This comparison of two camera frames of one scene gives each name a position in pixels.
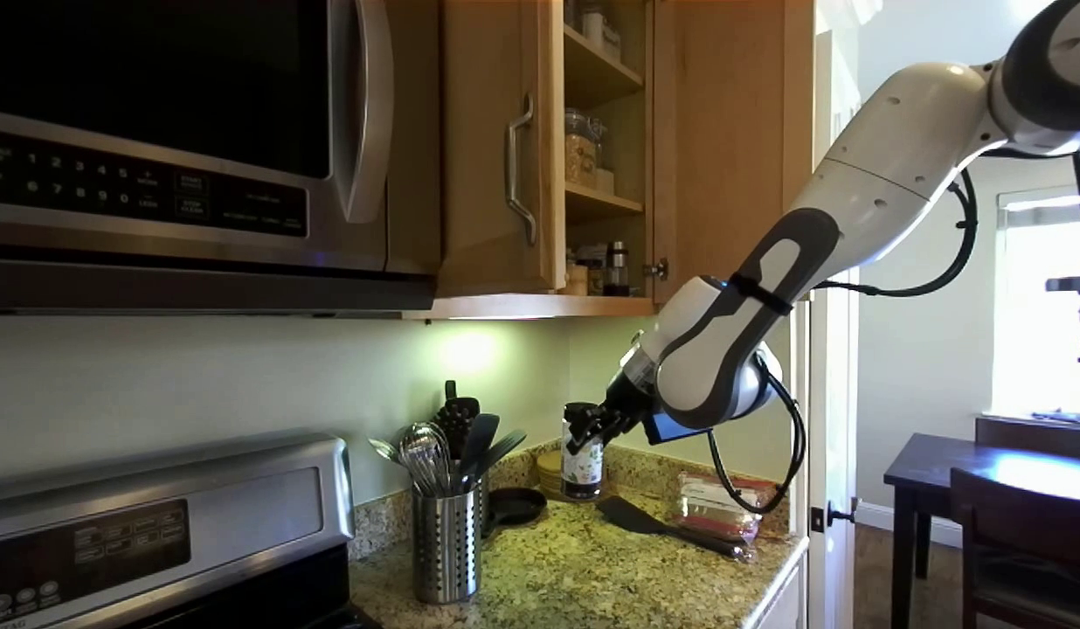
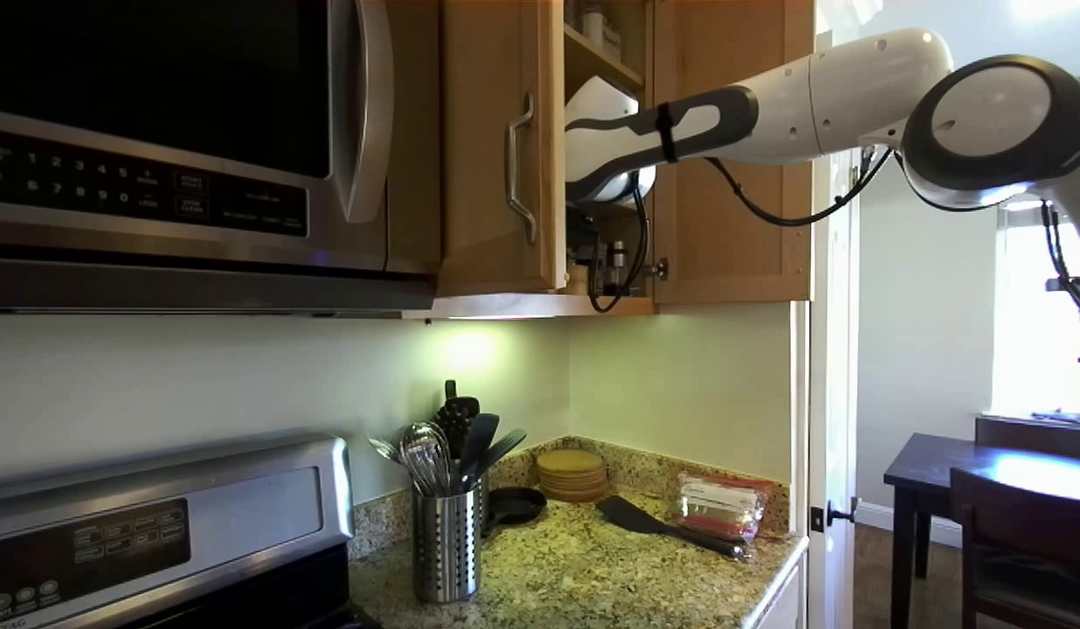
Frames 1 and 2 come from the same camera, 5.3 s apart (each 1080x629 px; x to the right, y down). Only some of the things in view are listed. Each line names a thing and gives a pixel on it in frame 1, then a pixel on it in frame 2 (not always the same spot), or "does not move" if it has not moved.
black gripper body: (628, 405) → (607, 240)
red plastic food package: (706, 504) does not move
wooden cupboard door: (499, 149) does not move
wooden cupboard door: (730, 131) does not move
